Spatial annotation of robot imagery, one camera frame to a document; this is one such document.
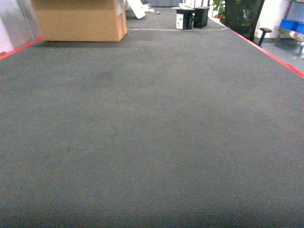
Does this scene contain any blue bin on far shelf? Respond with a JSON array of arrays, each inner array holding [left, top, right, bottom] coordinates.
[[279, 19, 304, 34]]

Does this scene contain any black white box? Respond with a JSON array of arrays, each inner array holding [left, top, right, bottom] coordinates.
[[176, 9, 195, 30]]

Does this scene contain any large cardboard box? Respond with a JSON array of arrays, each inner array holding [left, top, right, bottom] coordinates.
[[31, 0, 127, 42]]

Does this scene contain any white foam board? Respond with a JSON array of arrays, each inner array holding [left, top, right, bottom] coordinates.
[[125, 0, 145, 19]]

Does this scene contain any black box behind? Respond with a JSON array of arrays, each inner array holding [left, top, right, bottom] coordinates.
[[193, 7, 210, 29]]

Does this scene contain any green potted plant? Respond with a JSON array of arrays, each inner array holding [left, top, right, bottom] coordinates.
[[212, 0, 226, 19]]

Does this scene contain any black office chair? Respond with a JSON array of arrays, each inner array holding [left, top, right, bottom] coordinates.
[[224, 0, 264, 42]]

